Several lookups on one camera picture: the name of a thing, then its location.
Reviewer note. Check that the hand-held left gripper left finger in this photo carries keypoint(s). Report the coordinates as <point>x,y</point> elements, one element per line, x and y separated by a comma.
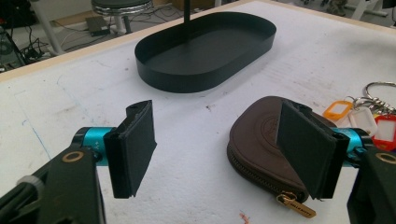
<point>134,149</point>

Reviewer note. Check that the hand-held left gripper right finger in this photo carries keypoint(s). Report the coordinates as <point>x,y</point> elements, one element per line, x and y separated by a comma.
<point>306,152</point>

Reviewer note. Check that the brown leather zip pouch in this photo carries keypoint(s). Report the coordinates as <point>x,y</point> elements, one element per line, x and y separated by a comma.
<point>253,140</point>

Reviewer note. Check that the orange key tag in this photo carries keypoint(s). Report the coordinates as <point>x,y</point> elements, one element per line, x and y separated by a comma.
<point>330,113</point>

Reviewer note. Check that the white key tag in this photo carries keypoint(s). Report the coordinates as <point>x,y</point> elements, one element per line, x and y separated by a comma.
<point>362,123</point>

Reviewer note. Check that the red key tag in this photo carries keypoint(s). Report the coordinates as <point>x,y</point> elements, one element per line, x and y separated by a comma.
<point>386,143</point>

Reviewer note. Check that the black box on floor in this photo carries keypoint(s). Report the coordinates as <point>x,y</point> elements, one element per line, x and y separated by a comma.
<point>97,25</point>

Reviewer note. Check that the metal stool base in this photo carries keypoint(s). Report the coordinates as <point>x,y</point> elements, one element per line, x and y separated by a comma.
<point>121,4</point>

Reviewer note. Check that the white table leg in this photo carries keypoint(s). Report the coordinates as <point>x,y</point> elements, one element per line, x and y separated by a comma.
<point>46,28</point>

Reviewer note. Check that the white stand legs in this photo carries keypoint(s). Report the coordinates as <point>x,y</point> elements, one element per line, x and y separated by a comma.
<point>367,7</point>

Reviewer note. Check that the dark equipment rack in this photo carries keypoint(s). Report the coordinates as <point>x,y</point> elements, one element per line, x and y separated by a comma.
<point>9,53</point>

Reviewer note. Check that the black oval tray with post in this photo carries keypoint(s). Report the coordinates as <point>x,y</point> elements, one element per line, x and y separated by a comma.
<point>202,53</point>

